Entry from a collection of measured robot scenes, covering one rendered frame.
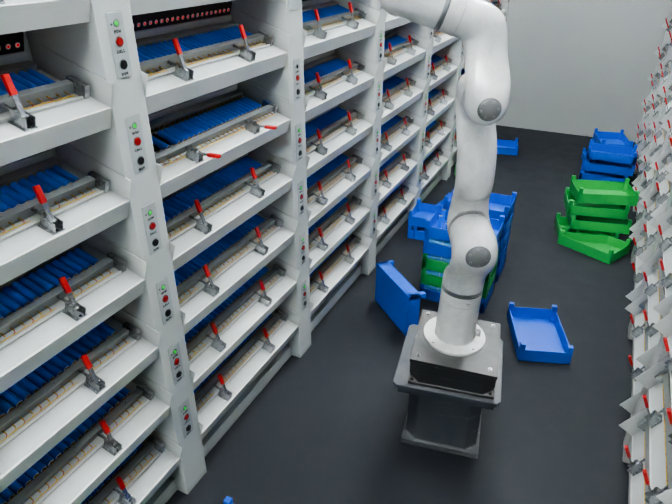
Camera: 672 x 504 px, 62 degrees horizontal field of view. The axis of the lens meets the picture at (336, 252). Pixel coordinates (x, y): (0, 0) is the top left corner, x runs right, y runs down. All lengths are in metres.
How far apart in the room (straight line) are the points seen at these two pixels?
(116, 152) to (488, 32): 0.85
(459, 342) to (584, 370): 0.79
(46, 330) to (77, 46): 0.56
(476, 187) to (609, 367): 1.20
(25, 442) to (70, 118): 0.65
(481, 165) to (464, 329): 0.52
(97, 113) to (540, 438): 1.65
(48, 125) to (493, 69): 0.92
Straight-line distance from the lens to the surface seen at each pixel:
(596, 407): 2.27
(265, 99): 1.83
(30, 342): 1.25
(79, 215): 1.24
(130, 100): 1.27
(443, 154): 3.94
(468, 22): 1.36
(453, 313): 1.68
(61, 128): 1.16
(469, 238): 1.49
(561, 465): 2.03
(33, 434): 1.36
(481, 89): 1.34
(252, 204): 1.70
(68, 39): 1.27
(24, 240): 1.18
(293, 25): 1.80
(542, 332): 2.55
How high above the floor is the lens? 1.46
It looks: 29 degrees down
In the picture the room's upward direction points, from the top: straight up
